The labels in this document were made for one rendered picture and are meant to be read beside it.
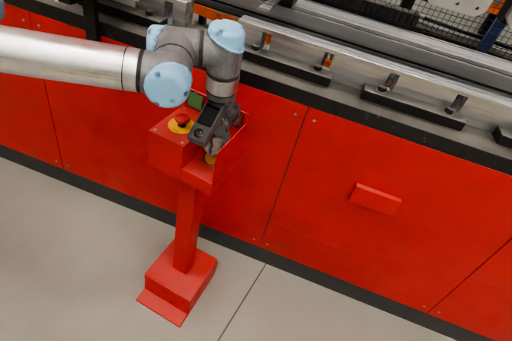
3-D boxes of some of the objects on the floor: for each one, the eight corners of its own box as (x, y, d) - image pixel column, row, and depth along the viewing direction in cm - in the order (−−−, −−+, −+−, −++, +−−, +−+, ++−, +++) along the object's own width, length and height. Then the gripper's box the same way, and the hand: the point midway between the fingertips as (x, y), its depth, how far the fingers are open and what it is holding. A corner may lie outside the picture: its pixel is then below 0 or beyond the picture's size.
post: (328, 162, 217) (574, -377, 92) (330, 157, 221) (567, -365, 96) (336, 164, 217) (593, -374, 91) (337, 160, 221) (586, -362, 95)
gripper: (248, 87, 81) (237, 149, 95) (216, 72, 83) (209, 136, 97) (230, 104, 75) (222, 168, 89) (196, 88, 77) (193, 154, 91)
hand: (210, 154), depth 91 cm, fingers closed
